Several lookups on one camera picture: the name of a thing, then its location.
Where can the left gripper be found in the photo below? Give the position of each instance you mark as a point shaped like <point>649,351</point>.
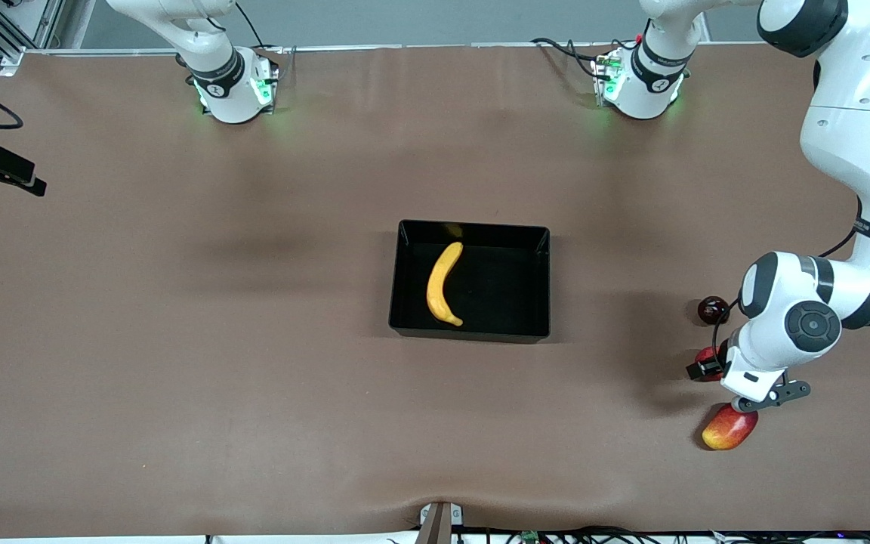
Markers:
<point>709,366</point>

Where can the small red apple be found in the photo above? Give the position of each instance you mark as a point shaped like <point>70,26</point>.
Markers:
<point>707,353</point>

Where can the black plastic box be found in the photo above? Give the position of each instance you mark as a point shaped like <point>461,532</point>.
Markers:
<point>510,317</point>

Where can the yellow banana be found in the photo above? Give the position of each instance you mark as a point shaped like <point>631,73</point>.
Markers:
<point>439,291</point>

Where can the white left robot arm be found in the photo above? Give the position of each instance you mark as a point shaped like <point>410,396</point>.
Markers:
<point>858,136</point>

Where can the dark purple plum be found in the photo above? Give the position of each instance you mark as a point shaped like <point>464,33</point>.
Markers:
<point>711,310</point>

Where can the red yellow mango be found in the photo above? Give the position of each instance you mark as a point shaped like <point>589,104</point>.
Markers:
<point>726,432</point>

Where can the grey metal table clamp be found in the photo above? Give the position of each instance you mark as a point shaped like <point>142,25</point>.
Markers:
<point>441,517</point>

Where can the brown table mat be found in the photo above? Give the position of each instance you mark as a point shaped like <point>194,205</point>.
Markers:
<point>329,415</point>

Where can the aluminium frame profile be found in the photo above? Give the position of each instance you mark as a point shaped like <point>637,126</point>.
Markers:
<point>12,59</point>

